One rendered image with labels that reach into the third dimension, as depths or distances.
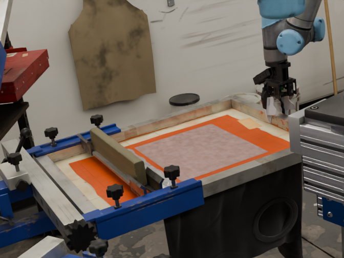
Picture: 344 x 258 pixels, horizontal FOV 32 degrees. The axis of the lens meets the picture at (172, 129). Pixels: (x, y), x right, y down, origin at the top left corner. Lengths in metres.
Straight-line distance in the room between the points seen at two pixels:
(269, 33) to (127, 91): 2.10
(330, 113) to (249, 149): 0.66
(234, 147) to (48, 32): 2.07
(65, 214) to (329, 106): 0.66
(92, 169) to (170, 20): 2.27
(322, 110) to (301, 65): 3.44
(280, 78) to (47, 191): 0.82
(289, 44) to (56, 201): 0.78
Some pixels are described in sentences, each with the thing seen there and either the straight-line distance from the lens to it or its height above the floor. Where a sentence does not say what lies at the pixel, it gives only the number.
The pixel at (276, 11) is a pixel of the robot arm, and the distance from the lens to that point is 0.96.
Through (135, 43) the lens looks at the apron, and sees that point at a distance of 3.88.
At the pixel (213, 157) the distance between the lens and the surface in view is 1.83.
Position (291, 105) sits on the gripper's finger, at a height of 1.02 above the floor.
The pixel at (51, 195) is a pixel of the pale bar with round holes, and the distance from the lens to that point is 1.56.
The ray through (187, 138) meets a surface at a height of 0.96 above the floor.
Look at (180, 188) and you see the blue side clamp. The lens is 1.54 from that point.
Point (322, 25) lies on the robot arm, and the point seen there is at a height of 1.29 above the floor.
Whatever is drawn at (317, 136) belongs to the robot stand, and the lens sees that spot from 1.34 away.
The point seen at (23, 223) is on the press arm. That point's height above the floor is 0.92.
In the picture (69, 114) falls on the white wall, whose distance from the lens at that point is 3.86.
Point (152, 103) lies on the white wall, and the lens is 4.06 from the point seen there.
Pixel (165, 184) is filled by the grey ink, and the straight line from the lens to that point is 1.69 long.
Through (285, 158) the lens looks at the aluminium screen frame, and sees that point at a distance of 1.72.
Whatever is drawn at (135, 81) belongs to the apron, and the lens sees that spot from 3.90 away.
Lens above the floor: 1.69
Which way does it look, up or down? 20 degrees down
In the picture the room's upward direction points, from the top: 8 degrees counter-clockwise
